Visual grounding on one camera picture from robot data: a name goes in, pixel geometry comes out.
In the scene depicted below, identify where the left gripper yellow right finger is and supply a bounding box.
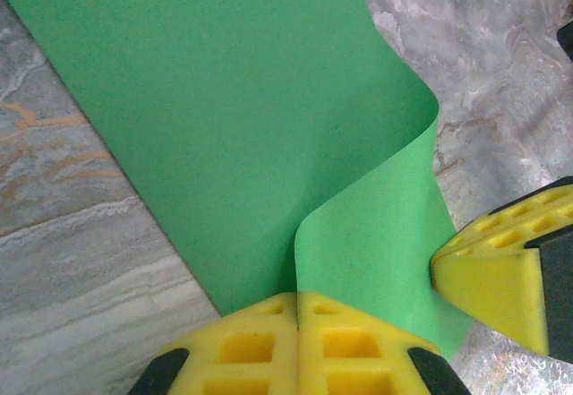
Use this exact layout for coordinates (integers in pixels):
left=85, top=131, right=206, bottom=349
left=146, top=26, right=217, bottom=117
left=297, top=291, right=471, bottom=395

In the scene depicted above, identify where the green paper sheet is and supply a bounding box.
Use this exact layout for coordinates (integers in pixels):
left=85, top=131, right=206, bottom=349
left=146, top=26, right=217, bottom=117
left=0, top=0, right=475, bottom=360

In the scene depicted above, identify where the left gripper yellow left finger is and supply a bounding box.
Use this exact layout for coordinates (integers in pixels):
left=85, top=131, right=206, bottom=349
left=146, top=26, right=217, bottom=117
left=127, top=292, right=299, bottom=395

